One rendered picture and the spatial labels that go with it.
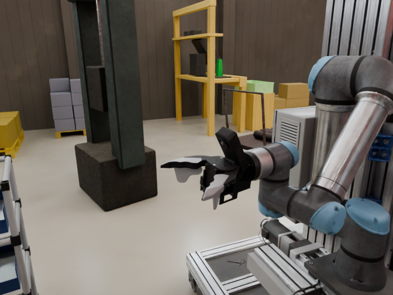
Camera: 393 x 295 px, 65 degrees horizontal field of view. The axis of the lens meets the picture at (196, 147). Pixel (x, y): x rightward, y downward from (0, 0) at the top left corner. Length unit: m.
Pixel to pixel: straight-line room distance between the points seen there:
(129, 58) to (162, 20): 4.50
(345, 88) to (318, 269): 0.56
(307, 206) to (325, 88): 0.36
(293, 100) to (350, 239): 6.62
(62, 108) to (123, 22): 3.49
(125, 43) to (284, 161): 2.29
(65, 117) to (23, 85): 1.30
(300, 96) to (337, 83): 6.68
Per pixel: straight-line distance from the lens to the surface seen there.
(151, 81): 7.25
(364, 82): 0.89
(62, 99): 6.11
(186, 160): 0.67
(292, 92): 7.47
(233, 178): 0.62
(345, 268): 1.07
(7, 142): 5.33
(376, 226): 0.99
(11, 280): 1.68
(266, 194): 0.81
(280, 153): 0.77
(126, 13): 2.92
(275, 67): 8.69
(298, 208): 0.76
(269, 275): 1.20
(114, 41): 2.85
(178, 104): 7.07
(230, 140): 0.62
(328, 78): 0.94
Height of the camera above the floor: 1.47
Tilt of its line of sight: 17 degrees down
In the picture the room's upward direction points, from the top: straight up
